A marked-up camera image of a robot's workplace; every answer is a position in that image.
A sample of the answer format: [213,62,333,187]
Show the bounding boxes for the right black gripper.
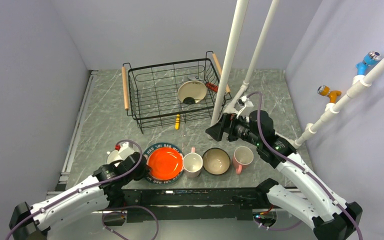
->
[205,111,261,147]

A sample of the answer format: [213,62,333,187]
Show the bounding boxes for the green rimmed white plate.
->
[142,142,185,186]

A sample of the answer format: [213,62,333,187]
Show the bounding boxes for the orange plate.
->
[145,147,184,181]

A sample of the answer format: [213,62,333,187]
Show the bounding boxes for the cream plate with black spot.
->
[177,80,208,104]

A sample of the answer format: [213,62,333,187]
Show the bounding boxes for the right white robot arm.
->
[205,110,363,240]

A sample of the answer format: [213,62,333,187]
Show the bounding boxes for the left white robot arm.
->
[5,152,149,240]

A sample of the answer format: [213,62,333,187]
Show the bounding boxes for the dark bowl cream inside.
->
[202,147,231,175]

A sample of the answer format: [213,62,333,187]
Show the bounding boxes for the pink mug right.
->
[232,146,254,175]

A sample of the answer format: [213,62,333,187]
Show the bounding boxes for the pink mug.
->
[232,146,254,175]
[182,147,203,178]

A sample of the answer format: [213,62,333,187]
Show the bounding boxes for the pink mug left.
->
[182,147,203,178]

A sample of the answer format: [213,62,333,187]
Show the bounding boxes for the orange tap on pipe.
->
[317,85,342,104]

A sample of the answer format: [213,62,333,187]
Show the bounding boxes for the blue tap on pipe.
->
[355,51,382,75]

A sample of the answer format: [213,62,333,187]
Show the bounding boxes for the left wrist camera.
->
[115,141,135,160]

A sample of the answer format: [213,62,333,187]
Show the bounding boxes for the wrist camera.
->
[115,141,135,160]
[236,95,254,118]

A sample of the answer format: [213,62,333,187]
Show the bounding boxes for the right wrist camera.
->
[236,95,254,118]

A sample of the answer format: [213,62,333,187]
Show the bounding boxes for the yellow handled utensil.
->
[174,114,181,130]

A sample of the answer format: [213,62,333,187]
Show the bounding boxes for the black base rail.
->
[106,187,278,227]

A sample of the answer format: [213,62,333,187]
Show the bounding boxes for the red handled scissors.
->
[187,75,218,93]

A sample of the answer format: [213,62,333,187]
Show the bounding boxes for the black wire dish rack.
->
[121,51,222,131]

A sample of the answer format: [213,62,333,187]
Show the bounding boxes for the white pvc pipe frame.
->
[207,0,384,149]

